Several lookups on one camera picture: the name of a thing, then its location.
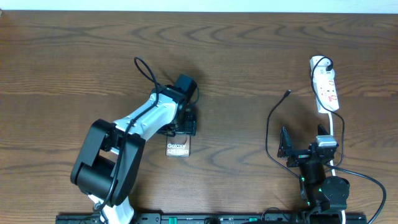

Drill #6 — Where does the Galaxy smartphone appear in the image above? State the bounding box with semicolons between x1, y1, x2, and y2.
165;135;190;157

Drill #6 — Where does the white power strip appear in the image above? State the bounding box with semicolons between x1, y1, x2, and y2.
310;55;339;113

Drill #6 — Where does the black USB charging cable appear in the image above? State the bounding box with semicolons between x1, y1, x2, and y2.
265;56;346;179

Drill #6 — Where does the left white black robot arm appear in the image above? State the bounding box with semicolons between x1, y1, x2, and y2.
70;75;198;223

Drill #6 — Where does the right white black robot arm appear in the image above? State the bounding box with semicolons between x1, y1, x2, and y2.
277;124;350;223

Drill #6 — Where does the white power strip cord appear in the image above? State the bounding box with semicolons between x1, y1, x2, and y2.
328;111;347;224

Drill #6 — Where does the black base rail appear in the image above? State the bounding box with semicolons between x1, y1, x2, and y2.
55;212;368;224

